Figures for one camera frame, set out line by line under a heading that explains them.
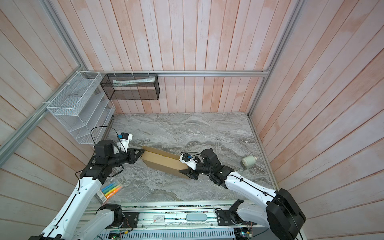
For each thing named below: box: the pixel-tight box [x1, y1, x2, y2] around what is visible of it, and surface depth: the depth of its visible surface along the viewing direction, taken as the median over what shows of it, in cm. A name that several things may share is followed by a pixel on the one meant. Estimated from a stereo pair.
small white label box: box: [153, 215, 165, 223], surface depth 75 cm
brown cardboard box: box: [141, 145, 192, 180], surface depth 78 cm
